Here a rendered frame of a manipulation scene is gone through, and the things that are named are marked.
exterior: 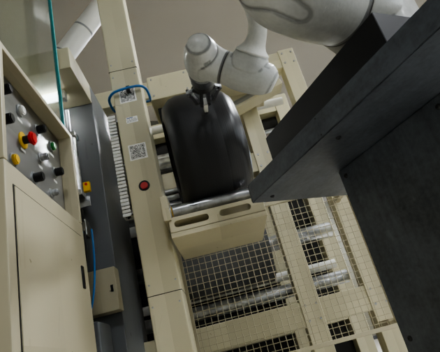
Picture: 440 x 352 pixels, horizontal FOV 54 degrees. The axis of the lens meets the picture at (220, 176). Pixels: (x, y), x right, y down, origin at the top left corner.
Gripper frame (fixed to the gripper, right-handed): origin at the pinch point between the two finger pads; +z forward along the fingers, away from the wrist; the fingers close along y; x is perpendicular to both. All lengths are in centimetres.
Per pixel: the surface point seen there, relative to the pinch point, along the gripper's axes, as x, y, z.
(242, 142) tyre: 15.9, -10.7, 5.8
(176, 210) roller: 34.8, 20.0, 9.8
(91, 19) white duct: -99, 47, 64
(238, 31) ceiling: -209, -77, 273
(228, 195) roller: 34.2, -0.5, 9.7
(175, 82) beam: -42, 8, 54
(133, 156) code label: 5.1, 33.0, 21.3
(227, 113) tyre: 3.7, -7.7, 3.7
